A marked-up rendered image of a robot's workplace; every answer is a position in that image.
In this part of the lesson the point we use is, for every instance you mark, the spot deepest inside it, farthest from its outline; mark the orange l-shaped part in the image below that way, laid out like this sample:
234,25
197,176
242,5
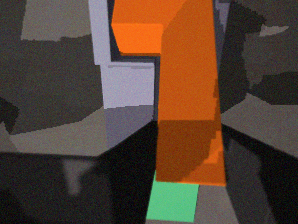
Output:
189,145

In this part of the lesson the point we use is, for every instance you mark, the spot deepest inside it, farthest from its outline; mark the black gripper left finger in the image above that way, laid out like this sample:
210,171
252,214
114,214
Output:
111,188

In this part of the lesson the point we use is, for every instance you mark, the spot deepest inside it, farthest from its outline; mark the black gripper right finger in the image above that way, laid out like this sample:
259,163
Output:
261,180

